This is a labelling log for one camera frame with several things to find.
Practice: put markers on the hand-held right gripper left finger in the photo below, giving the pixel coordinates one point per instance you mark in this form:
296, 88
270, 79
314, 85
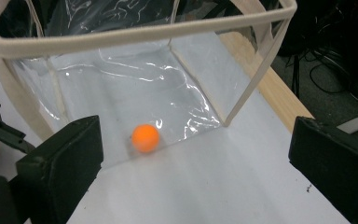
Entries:
65, 161

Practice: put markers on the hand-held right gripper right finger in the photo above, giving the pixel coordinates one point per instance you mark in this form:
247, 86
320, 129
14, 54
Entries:
338, 168

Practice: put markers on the orange ball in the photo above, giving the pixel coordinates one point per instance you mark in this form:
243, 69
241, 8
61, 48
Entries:
145, 138

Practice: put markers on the clear bag with beige trim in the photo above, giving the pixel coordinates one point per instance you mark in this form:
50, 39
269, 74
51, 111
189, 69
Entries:
136, 35

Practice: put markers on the wooden table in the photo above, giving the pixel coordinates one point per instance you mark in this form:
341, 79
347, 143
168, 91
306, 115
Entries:
279, 93

